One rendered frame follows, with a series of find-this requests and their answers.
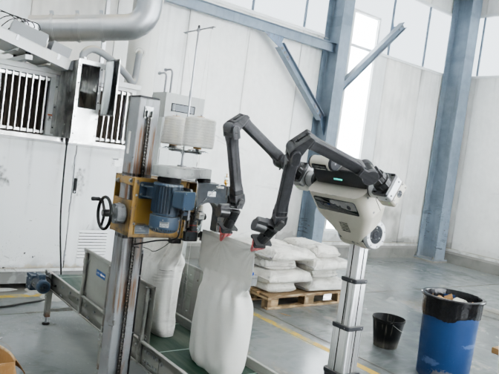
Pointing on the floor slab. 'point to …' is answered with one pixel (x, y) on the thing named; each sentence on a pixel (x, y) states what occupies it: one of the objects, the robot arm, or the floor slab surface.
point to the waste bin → (448, 331)
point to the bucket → (387, 329)
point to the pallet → (306, 299)
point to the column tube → (119, 254)
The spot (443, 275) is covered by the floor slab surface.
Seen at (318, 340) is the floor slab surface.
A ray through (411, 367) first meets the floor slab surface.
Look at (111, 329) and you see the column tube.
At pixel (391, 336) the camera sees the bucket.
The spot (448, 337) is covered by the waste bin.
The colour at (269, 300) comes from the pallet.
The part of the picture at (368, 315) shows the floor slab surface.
